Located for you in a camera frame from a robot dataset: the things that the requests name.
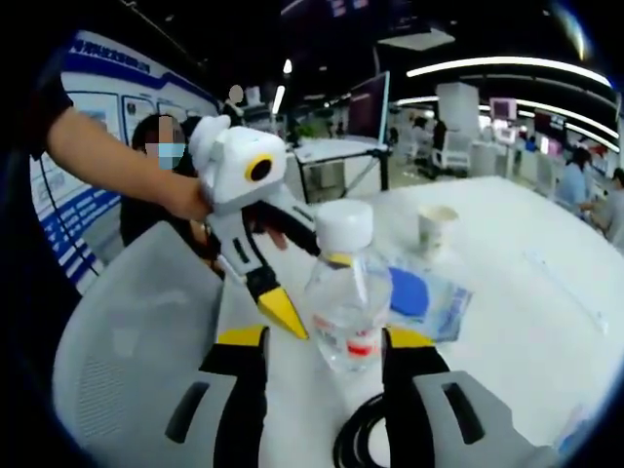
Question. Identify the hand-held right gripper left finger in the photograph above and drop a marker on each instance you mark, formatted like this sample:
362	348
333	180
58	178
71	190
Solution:
239	414

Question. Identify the green potted plant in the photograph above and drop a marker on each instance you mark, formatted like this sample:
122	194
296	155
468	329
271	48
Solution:
312	132

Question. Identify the white-framed monitor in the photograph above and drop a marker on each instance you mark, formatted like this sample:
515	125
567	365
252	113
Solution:
502	108

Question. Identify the blue white wall poster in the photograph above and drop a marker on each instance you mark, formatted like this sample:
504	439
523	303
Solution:
97	97

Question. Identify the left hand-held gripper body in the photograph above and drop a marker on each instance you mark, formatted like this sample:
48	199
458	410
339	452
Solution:
234	166

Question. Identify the person's left hand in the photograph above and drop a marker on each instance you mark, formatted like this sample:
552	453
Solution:
187	200

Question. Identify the monitor on stand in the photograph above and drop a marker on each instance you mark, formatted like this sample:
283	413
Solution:
368	109

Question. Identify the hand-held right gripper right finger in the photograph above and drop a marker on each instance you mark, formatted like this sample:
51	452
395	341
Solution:
414	424

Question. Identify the grey side table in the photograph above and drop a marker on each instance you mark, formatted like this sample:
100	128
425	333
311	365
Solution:
331	148

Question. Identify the white mesh office chair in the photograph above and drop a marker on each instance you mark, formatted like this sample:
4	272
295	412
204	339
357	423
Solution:
451	151

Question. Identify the grey mesh office chair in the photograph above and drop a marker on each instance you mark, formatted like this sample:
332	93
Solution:
127	317

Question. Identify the blue lid wet wipes pack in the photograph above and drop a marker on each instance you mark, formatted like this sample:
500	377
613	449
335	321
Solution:
409	297

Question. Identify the green print paper cup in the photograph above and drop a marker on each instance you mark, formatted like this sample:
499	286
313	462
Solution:
436	234

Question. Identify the ceiling light strip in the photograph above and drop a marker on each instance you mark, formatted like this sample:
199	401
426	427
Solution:
487	62

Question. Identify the hanging ceiling sign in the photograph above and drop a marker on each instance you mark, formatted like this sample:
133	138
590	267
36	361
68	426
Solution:
351	6

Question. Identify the clear plastic water bottle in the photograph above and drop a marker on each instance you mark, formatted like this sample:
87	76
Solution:
348	302

